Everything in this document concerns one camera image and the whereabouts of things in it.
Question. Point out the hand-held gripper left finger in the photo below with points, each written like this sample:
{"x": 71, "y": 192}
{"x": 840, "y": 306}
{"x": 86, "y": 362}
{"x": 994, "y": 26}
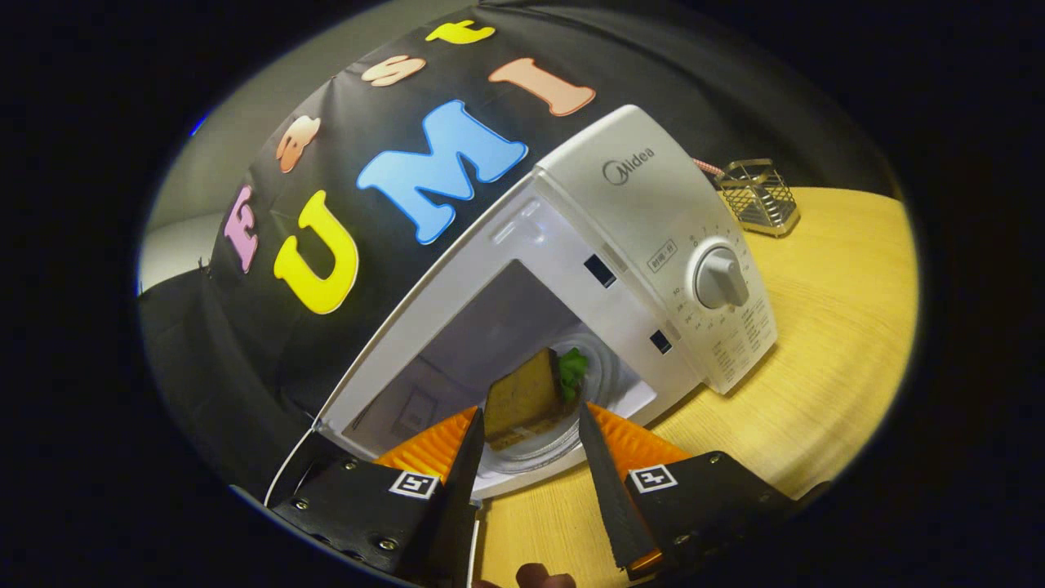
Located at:
{"x": 457, "y": 506}

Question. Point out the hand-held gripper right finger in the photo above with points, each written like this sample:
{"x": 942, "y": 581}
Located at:
{"x": 612, "y": 498}

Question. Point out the brown bread slice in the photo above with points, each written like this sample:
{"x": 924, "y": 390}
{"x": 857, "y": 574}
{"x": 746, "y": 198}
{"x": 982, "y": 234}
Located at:
{"x": 522, "y": 400}

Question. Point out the white microwave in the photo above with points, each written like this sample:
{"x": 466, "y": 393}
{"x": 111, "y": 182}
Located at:
{"x": 637, "y": 212}

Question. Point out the glass microwave turntable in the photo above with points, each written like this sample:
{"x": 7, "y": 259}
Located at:
{"x": 531, "y": 457}

